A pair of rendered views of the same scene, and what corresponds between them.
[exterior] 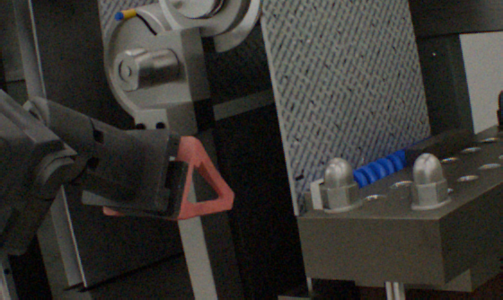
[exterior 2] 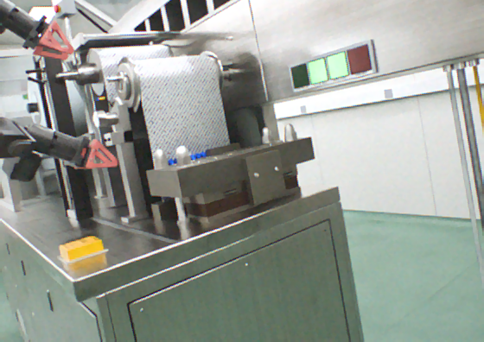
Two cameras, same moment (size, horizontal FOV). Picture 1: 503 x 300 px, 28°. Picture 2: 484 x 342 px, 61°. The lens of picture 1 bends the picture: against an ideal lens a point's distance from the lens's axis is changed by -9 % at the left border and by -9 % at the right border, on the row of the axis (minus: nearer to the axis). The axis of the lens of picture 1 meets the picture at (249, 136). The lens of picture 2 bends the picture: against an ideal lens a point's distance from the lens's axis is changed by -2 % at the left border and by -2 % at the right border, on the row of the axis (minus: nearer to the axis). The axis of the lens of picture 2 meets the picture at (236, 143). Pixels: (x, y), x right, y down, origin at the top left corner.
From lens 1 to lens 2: 43 cm
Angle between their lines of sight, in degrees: 11
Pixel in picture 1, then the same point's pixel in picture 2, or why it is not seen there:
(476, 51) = (359, 129)
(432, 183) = (181, 157)
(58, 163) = (19, 142)
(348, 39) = (184, 108)
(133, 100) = not seen: hidden behind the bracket
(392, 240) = (167, 179)
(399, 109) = (212, 135)
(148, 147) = (79, 142)
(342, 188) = (159, 160)
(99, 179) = (55, 153)
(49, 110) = (31, 127)
